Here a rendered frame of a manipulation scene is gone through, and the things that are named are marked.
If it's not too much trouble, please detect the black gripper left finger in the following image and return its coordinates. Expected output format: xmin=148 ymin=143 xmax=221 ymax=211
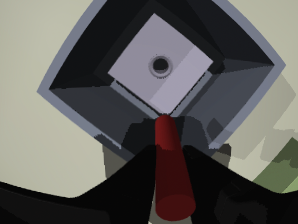
xmin=0 ymin=145 xmax=157 ymax=224

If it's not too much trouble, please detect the dark red cylinder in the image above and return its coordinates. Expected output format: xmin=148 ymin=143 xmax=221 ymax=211
xmin=155 ymin=115 xmax=196 ymax=221

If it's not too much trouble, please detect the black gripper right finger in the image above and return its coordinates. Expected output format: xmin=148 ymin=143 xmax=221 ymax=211
xmin=182 ymin=145 xmax=298 ymax=224

